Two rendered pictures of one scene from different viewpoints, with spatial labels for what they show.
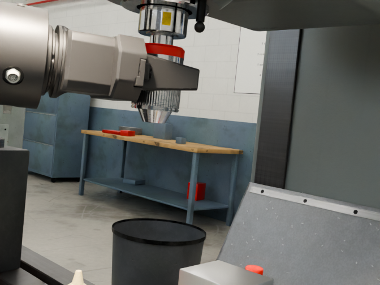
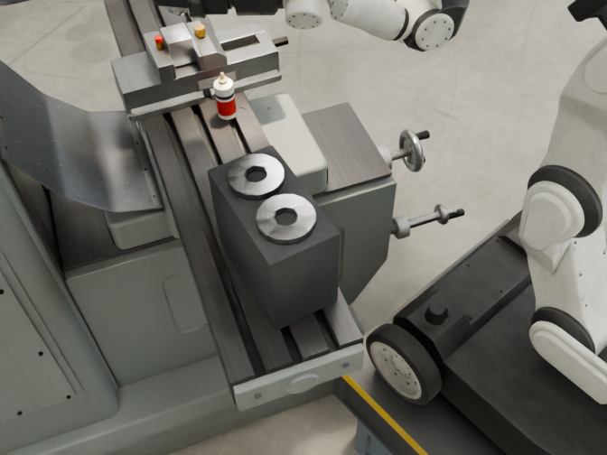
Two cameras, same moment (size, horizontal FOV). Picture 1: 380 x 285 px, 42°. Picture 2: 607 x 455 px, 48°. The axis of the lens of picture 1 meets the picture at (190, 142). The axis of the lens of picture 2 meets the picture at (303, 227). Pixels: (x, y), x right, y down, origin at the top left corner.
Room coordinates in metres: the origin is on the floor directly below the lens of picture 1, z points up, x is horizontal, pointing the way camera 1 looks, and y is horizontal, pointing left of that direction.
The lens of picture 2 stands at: (1.38, 0.72, 1.93)
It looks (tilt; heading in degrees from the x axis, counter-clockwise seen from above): 51 degrees down; 206
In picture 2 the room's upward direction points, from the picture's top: 2 degrees counter-clockwise
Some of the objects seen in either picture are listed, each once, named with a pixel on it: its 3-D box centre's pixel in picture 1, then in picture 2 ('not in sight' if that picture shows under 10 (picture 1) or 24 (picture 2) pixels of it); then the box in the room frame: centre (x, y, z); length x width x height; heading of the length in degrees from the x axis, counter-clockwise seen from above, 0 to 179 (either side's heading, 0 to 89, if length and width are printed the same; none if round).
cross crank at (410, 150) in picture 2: not in sight; (398, 154); (0.13, 0.39, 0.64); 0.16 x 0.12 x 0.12; 135
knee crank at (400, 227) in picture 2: not in sight; (427, 218); (0.21, 0.51, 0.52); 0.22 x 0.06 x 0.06; 135
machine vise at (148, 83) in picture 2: not in sight; (195, 60); (0.39, -0.02, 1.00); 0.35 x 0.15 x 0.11; 137
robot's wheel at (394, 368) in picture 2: not in sight; (402, 364); (0.63, 0.59, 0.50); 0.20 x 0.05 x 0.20; 66
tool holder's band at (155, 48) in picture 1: (160, 51); not in sight; (0.49, 0.04, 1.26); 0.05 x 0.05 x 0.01
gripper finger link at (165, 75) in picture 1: (168, 75); not in sight; (0.46, 0.03, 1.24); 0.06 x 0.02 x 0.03; 113
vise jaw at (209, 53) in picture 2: not in sight; (204, 44); (0.37, 0.00, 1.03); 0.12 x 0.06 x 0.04; 47
